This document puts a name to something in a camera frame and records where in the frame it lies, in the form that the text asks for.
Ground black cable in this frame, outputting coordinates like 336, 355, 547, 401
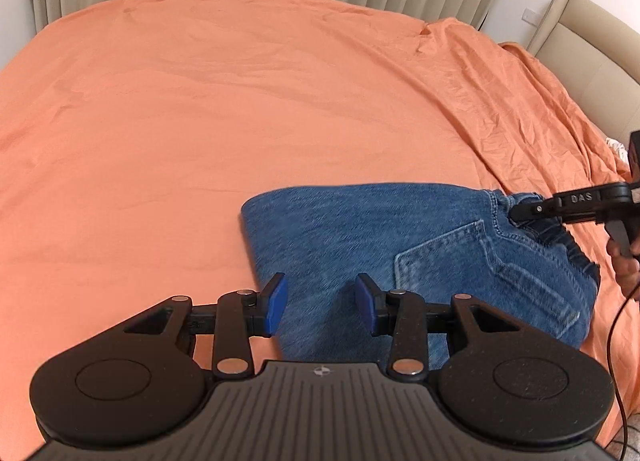
609, 287, 640, 461

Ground white printed cloth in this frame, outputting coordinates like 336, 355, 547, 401
604, 137, 630, 163

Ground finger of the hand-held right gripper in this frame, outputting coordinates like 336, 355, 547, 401
507, 182, 632, 228

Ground orange bed sheet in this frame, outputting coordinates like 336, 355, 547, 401
0, 0, 506, 447

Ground blue denim pants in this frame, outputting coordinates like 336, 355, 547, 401
241, 182, 601, 372

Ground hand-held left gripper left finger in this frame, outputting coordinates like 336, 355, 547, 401
122, 273, 289, 377

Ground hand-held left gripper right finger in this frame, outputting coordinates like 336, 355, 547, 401
353, 273, 522, 377

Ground orange duvet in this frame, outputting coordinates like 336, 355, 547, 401
417, 16, 640, 422

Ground beige padded headboard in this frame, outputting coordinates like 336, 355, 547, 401
527, 0, 640, 142

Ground grey patterned cloth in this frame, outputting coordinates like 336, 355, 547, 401
611, 410, 640, 461

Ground person's right hand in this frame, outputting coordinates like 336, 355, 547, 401
607, 236, 640, 300

